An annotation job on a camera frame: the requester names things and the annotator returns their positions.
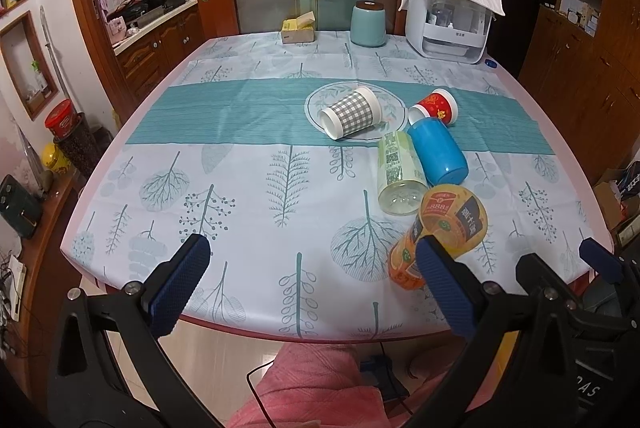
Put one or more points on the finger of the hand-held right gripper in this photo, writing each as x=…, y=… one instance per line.
x=602, y=260
x=532, y=270

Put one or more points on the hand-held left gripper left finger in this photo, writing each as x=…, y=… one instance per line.
x=182, y=283

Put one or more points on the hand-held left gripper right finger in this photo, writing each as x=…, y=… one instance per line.
x=445, y=288

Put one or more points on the orange yellow bottle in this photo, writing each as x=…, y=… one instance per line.
x=450, y=213

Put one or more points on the clear green label cup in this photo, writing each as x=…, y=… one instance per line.
x=397, y=168

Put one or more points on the blue plastic cup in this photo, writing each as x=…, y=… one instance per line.
x=440, y=153

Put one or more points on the red flower print cup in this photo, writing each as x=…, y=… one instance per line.
x=437, y=107

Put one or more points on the grey checked cup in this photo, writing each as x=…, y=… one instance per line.
x=352, y=110

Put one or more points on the cardboard box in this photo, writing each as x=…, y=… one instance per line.
x=607, y=203

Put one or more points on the leaf print tablecloth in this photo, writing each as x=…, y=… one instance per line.
x=240, y=168

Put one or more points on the white power strip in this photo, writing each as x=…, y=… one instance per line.
x=17, y=278

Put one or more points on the person's pink trouser leg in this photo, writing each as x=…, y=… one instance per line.
x=310, y=388

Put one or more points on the yellow round container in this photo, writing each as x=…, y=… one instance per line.
x=54, y=158

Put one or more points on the dark green bag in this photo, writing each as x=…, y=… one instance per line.
x=17, y=208

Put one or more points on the round leaf print mat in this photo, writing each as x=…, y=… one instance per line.
x=392, y=108

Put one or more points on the red round tin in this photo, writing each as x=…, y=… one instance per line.
x=61, y=120

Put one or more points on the wooden shelf cabinet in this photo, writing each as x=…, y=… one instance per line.
x=575, y=58

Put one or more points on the small blue object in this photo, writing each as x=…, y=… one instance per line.
x=491, y=64

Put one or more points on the wooden kitchen counter cabinet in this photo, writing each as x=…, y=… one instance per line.
x=160, y=48

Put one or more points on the white countertop appliance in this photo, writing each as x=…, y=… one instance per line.
x=450, y=35

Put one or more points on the teal canister with brown lid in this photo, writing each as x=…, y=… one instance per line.
x=368, y=25

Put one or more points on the yellow tissue box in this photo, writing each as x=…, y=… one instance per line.
x=297, y=33

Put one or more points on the wooden wall niche frame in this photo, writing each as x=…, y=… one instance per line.
x=15, y=73

